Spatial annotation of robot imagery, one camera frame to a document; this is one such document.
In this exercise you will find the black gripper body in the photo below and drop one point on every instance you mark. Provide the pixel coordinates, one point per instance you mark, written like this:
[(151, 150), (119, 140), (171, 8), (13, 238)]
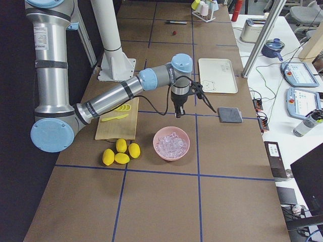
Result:
[(179, 100)]

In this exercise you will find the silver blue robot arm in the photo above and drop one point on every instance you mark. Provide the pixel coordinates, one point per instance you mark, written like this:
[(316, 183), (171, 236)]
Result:
[(57, 122)]

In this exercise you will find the pink bowl of ice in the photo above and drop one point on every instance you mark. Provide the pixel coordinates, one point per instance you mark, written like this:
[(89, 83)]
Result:
[(171, 143)]

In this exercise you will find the yellow cup on rack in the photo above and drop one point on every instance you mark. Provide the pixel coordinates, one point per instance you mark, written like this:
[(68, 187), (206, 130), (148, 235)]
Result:
[(195, 4)]

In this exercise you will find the pink cup on rack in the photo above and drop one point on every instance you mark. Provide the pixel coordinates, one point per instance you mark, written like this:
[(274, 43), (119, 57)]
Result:
[(202, 9)]

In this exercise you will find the white bear serving tray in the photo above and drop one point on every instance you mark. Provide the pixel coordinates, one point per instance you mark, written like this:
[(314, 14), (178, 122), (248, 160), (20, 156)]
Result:
[(217, 76)]

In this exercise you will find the grey folded cloth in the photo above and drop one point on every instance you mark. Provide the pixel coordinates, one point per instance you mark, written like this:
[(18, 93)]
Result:
[(230, 115)]

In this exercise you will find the lemon slice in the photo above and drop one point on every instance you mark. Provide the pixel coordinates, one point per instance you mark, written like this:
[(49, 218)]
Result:
[(128, 107), (123, 108), (119, 108)]

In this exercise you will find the wooden cutting board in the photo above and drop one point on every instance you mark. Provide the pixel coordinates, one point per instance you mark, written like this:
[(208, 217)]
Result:
[(119, 128)]

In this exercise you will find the whole yellow lemon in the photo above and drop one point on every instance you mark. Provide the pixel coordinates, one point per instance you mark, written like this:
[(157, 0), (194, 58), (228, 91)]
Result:
[(108, 157), (121, 158), (134, 150), (121, 146)]

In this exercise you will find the yellow plastic knife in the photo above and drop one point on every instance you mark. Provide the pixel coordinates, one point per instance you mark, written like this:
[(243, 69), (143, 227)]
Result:
[(114, 117)]

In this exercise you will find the steel muddler black tip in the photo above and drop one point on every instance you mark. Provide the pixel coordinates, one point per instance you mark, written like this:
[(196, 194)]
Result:
[(176, 22)]

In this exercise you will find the cream toaster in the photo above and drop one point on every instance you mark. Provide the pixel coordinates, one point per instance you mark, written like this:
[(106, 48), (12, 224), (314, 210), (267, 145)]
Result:
[(252, 29)]

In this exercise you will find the blue pot with lid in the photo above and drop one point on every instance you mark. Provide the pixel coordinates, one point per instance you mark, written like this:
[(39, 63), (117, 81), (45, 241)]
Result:
[(272, 48)]

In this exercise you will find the red bottle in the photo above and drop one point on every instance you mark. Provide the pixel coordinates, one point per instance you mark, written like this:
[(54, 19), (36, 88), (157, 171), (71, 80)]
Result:
[(236, 11)]

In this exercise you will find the brown box with label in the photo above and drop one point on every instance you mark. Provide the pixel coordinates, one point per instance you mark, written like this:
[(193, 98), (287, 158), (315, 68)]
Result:
[(276, 162)]

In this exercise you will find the blue teach pendant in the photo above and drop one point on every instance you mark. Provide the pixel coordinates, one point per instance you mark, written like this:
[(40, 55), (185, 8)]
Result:
[(301, 102), (298, 74)]

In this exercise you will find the clear water bottle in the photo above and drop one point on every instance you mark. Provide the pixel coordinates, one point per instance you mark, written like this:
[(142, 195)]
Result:
[(313, 119)]

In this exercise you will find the black monitor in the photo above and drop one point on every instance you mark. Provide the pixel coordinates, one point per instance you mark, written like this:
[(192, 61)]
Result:
[(307, 171)]

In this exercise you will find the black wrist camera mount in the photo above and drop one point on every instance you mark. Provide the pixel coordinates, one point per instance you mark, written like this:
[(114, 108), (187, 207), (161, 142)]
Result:
[(196, 89)]

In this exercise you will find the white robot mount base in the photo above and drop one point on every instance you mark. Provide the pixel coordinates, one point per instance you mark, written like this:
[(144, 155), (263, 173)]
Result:
[(116, 66)]

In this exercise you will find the white wire cup rack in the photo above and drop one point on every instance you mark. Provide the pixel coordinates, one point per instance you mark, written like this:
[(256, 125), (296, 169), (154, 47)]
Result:
[(207, 18)]

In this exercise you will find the aluminium frame post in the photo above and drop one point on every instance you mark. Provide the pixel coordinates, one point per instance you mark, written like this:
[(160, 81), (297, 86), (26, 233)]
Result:
[(263, 36)]

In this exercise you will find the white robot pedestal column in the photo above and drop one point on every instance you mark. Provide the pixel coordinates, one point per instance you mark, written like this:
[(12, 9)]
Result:
[(105, 16)]

